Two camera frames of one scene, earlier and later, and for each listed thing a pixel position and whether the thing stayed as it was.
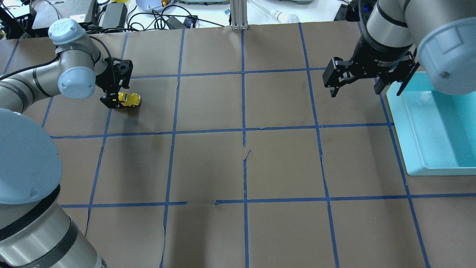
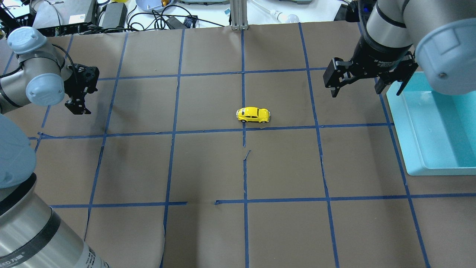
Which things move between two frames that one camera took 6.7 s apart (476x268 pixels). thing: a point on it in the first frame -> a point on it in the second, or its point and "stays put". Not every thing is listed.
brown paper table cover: x=238 y=157 stays put
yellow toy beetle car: x=133 y=100 -> x=253 y=114
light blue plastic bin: x=436 y=130 stays put
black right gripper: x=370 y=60 stays put
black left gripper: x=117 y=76 -> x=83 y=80
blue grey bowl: x=148 y=6 stays put
